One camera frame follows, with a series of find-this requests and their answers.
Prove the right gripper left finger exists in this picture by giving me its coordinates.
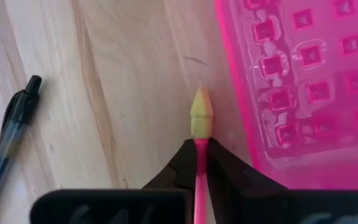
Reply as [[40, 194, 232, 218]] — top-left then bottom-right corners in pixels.
[[29, 138, 198, 224]]

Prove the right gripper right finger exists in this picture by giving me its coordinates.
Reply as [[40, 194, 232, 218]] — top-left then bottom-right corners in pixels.
[[208, 138, 358, 224]]

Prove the pink pencil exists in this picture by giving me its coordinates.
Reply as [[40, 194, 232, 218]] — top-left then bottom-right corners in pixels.
[[190, 87, 214, 224]]

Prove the black ballpoint pen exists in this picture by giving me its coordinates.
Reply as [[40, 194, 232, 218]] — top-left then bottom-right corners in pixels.
[[0, 74, 43, 224]]

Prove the pink perforated plastic lid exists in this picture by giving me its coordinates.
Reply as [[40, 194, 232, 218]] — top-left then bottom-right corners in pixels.
[[214, 0, 358, 190]]

